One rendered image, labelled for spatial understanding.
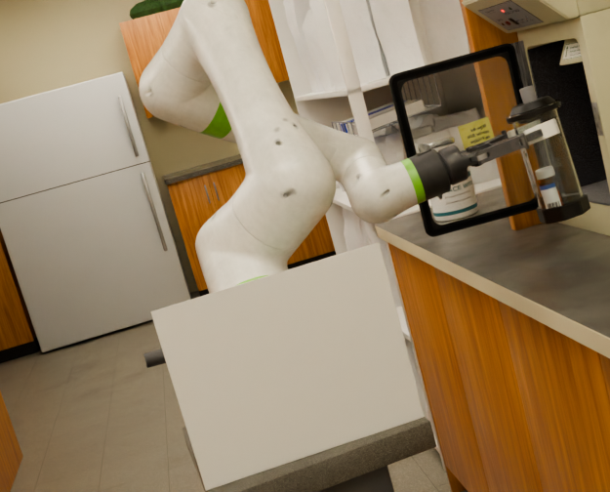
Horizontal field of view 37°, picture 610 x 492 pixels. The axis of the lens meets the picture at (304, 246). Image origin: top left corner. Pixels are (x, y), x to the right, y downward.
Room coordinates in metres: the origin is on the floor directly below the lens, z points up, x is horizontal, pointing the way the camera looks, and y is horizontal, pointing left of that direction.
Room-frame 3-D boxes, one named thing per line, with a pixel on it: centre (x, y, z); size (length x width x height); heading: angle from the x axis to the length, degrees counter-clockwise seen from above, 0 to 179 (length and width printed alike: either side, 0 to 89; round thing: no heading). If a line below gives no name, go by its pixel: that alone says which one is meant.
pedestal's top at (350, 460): (1.31, 0.09, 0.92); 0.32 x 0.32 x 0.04; 12
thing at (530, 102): (1.79, -0.51, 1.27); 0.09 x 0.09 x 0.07
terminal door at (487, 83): (2.13, -0.44, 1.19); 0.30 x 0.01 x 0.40; 90
